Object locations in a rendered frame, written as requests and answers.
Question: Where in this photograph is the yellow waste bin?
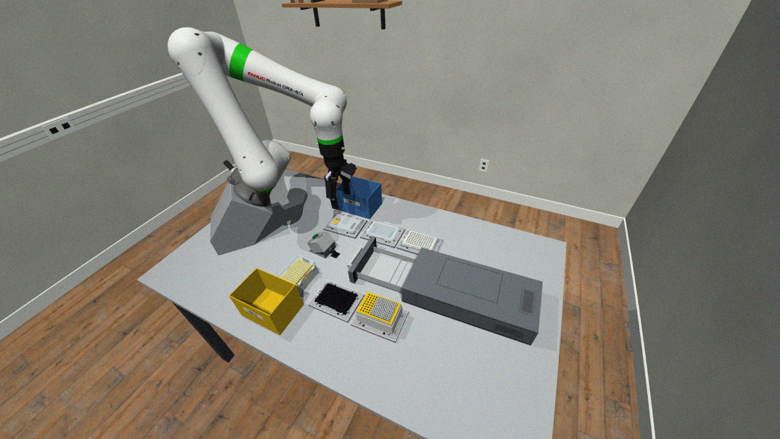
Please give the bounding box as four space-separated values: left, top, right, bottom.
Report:
229 268 303 335

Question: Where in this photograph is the blue bin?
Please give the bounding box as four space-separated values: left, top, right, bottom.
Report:
336 176 382 219

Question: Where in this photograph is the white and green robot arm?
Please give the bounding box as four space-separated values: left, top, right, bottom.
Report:
168 27 347 207

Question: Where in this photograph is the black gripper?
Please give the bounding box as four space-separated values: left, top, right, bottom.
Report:
324 154 350 210

